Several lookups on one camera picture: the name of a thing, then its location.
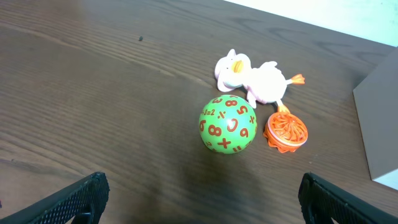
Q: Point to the green number ball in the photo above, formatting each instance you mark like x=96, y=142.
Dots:
x=227, y=124

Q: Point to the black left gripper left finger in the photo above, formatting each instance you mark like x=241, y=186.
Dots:
x=81, y=202

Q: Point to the orange round spinner toy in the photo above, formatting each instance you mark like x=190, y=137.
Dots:
x=285, y=132

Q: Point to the white cardboard box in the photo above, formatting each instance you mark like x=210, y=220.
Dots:
x=376, y=103

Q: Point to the white duck toy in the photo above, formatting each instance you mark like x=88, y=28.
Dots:
x=265, y=84

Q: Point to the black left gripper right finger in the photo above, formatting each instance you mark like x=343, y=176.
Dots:
x=323, y=202

